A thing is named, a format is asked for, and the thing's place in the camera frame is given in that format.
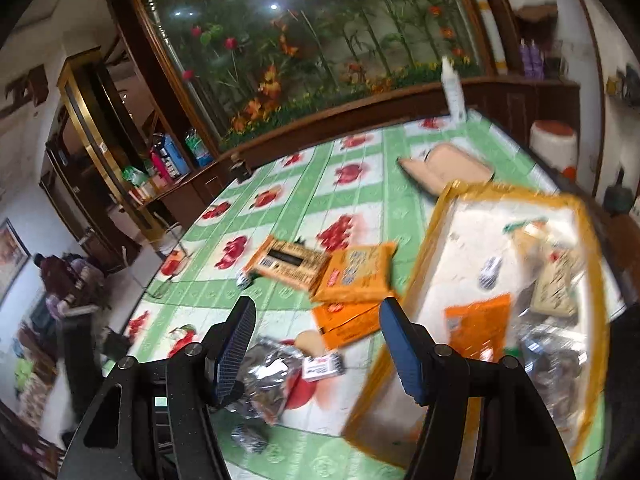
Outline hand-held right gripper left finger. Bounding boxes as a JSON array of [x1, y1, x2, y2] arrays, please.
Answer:
[[60, 296, 258, 480]]

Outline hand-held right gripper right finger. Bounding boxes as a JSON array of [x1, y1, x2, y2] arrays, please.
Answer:
[[378, 297, 578, 480]]

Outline silver foil snack packet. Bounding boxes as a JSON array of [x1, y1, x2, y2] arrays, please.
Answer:
[[225, 337, 306, 426]]

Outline small white red-label candy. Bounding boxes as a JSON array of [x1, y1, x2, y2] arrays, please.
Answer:
[[301, 352, 346, 383]]

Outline small orange snack packet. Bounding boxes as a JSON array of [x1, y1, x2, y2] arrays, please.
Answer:
[[444, 294, 513, 363]]

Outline orange snack packet blue print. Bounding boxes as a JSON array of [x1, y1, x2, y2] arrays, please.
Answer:
[[309, 242, 398, 306]]

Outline brown snack packet black bar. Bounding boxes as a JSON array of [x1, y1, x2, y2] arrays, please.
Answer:
[[248, 235, 333, 291]]

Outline clear storage bag orange trim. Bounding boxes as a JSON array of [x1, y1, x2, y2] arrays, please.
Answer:
[[342, 180, 612, 472]]

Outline silver foil packets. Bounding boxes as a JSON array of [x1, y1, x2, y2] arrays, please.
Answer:
[[515, 322, 591, 411]]

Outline beige cracker packet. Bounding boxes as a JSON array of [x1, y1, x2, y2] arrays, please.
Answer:
[[529, 247, 583, 318]]

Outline pale packet with green edge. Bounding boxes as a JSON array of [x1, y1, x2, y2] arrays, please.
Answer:
[[502, 220, 556, 261]]

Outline thin-framed eyeglasses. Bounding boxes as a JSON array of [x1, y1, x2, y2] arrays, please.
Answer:
[[149, 247, 193, 301]]

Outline wooden side shelf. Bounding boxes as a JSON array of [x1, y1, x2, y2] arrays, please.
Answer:
[[127, 160, 236, 221]]

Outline green fruit-print tablecloth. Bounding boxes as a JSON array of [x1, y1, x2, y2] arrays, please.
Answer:
[[100, 110, 616, 480]]

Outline small dark box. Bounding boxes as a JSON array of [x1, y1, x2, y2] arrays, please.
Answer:
[[229, 155, 252, 183]]

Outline beige brush with black bristles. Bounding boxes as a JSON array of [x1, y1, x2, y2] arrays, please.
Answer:
[[396, 142, 497, 197]]

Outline green crinkled packet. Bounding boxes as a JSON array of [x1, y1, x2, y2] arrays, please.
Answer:
[[122, 165, 150, 188]]

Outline blue carton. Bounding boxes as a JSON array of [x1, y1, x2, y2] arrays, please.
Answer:
[[162, 134, 191, 176]]

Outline green and white packet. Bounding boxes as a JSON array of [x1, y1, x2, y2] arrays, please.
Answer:
[[184, 129, 213, 167]]

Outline white bucket with red lid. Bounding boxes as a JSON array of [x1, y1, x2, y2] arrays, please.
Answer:
[[529, 120, 580, 176]]

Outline white plastic bottle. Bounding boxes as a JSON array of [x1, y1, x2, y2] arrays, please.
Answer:
[[441, 57, 466, 121]]

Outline gold-framed glass cabinet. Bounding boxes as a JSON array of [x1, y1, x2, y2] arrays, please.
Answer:
[[42, 47, 166, 261]]

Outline glass artificial flower display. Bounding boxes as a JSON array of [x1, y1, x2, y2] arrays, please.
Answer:
[[117, 0, 493, 151]]

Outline framed wall picture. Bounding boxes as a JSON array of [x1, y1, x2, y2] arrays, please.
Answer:
[[0, 217, 31, 306]]

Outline dark wooden wall plaque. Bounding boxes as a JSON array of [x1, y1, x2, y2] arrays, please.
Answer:
[[5, 65, 51, 108]]

